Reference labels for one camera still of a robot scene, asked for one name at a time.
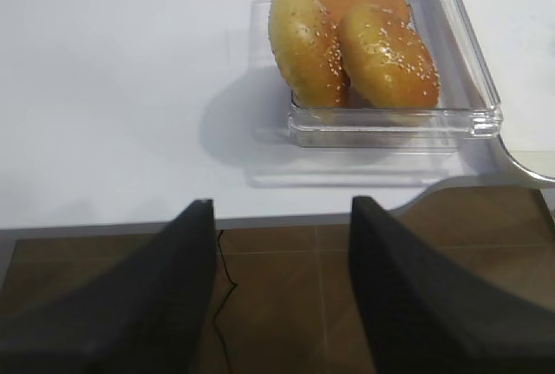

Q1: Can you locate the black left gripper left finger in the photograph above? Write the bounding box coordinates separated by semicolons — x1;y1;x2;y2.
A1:
1;200;217;373

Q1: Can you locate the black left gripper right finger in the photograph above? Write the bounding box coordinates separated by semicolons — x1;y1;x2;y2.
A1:
349;196;554;373

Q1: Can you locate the right sesame bun top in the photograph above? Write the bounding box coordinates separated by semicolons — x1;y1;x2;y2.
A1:
339;3;441;109

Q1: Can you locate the sesame bun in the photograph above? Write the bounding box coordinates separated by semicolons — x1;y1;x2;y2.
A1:
268;0;349;108
339;3;441;109

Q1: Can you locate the clear bun container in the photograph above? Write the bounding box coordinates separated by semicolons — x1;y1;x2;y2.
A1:
250;0;505;149

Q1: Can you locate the white metal tray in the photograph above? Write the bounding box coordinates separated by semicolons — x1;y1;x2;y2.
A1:
441;0;554;188

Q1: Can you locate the left sesame bun top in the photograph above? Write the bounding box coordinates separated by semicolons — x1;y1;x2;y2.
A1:
268;0;349;108

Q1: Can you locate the white parchment paper sheet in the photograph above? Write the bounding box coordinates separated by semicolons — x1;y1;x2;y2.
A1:
462;0;554;178

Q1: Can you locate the thin black floor cable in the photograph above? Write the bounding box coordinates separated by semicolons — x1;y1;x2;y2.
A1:
211;229;238;374

